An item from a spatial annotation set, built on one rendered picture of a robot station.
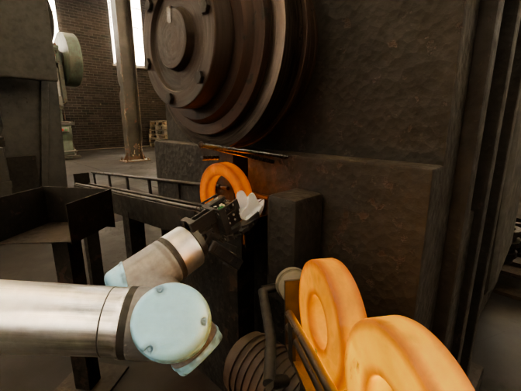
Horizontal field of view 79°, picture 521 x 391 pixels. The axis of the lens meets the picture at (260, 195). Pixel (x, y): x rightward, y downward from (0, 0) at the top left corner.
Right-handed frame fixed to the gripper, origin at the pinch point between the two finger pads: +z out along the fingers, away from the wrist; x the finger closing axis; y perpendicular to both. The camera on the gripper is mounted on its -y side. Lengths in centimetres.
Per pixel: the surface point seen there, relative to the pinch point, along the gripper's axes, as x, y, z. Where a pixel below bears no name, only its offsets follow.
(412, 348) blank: -46, 14, -29
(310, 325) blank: -30.1, 0.0, -22.2
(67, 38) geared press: 805, 123, 252
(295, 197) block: -13.6, 5.9, -2.1
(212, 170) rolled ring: 15.3, 7.5, -0.2
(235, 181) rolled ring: 6.3, 5.8, -0.6
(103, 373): 62, -64, -44
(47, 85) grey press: 301, 37, 44
